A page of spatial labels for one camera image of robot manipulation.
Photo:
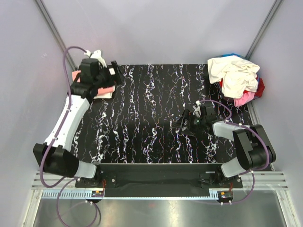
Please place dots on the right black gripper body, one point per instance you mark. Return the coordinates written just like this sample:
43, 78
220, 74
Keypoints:
198, 124

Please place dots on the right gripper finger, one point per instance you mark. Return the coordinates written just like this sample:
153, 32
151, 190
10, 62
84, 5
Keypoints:
188, 133
181, 121

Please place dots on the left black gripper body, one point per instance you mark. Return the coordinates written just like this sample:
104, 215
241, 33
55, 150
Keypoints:
105, 79

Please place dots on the salmon pink t shirt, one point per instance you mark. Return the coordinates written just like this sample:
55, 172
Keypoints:
101, 91

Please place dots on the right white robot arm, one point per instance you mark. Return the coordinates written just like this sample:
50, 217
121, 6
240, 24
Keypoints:
253, 148

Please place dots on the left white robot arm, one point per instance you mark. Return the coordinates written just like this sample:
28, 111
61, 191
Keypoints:
54, 154

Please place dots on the folded white t shirt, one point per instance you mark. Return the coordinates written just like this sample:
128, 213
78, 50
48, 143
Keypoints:
107, 95

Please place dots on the pink garment in pile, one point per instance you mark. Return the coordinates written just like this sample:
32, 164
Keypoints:
247, 97

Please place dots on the crumpled cream t shirt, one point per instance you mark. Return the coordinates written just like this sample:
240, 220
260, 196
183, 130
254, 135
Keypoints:
236, 74

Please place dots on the red garment in pile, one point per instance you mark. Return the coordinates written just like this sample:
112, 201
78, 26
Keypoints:
258, 93

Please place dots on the blue garment in pile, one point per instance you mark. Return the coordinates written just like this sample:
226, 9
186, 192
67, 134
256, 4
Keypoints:
232, 54

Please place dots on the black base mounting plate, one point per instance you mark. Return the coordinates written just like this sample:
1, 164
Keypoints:
160, 180

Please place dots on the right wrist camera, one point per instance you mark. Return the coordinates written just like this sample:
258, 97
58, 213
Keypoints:
203, 108

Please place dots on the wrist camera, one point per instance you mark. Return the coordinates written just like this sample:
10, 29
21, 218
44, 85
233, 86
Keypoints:
90, 67
203, 108

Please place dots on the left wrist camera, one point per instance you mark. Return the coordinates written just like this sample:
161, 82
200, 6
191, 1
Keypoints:
90, 67

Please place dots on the left aluminium frame post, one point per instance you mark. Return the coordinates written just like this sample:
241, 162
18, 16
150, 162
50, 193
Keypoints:
50, 23

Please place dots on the aluminium frame post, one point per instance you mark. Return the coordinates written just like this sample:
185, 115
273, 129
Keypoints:
265, 25
50, 23

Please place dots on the right aluminium rail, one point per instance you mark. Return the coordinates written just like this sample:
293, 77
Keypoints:
274, 180

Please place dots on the slotted grey cable duct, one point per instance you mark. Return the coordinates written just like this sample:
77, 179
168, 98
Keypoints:
89, 194

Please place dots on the right aluminium frame post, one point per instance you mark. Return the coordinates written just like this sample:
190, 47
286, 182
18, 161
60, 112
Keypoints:
265, 25

